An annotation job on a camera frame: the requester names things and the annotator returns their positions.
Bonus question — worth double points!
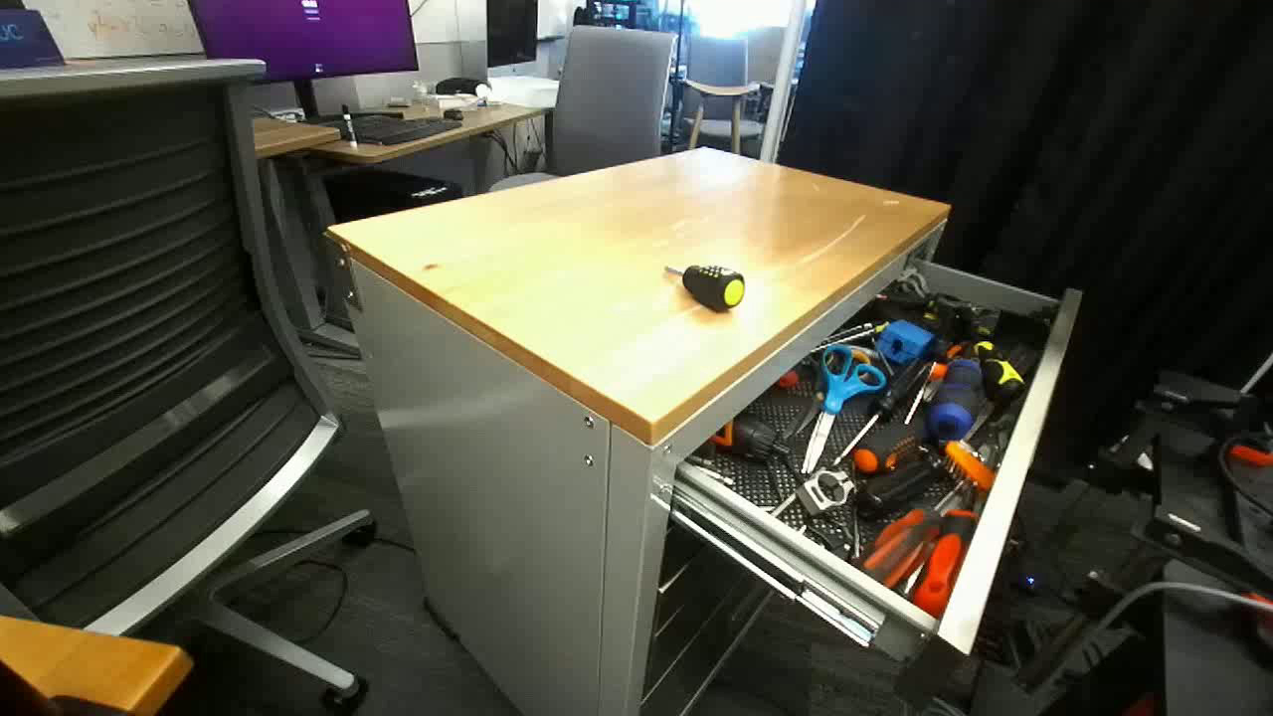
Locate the black mesh office chair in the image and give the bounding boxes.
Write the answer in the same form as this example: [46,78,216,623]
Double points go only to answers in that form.
[0,56,380,711]

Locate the monitor with purple screen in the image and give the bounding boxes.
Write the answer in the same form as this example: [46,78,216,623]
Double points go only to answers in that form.
[188,0,420,115]

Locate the wooden board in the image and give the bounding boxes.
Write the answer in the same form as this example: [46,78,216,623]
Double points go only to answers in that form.
[0,612,194,716]

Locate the grey cabinet with wooden top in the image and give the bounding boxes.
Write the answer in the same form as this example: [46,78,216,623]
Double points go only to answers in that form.
[326,145,954,716]

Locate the wooden office desk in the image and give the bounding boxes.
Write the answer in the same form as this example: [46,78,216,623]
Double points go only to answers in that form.
[251,99,551,173]

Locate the blue handled scissors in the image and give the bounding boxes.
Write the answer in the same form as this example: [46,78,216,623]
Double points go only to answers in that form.
[794,343,889,477]

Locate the black equipment base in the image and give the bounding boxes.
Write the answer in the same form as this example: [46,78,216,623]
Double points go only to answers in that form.
[1005,371,1273,716]

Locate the open laptop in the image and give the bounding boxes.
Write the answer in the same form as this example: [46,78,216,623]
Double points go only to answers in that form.
[0,7,68,72]

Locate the blue handled screwdriver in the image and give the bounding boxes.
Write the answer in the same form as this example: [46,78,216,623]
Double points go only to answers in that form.
[921,355,986,445]

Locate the black curtain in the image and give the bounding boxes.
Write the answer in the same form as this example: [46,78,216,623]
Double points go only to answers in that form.
[780,0,1273,470]

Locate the grey fabric office chair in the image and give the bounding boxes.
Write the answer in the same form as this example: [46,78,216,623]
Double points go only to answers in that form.
[489,23,678,193]

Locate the blue block tool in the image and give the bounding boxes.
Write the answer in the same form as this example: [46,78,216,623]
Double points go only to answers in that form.
[871,312,938,371]

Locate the dark computer monitor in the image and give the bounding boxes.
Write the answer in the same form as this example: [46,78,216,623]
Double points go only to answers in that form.
[481,0,539,72]

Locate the grey metal tool drawer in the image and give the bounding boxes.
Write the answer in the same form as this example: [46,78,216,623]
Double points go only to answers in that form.
[653,253,1085,660]

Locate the white pole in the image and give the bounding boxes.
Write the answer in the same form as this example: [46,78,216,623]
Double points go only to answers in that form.
[754,0,816,166]

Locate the wooden frame chair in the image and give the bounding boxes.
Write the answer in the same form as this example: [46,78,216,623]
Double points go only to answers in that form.
[678,35,788,159]

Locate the black orange handled tool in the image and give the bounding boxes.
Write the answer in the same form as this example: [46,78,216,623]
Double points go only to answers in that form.
[847,420,930,483]

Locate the orange handled screwdriver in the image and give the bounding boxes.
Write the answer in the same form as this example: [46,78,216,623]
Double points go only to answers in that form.
[912,527,969,621]
[860,506,938,587]
[942,437,997,495]

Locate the grey cable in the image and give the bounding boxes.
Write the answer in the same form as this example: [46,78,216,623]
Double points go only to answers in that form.
[1056,575,1273,669]

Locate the yellow black hand tool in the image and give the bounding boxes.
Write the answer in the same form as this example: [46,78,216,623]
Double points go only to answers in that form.
[969,338,1024,397]

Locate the black keyboard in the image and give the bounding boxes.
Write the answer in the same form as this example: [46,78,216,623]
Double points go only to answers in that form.
[344,112,465,145]

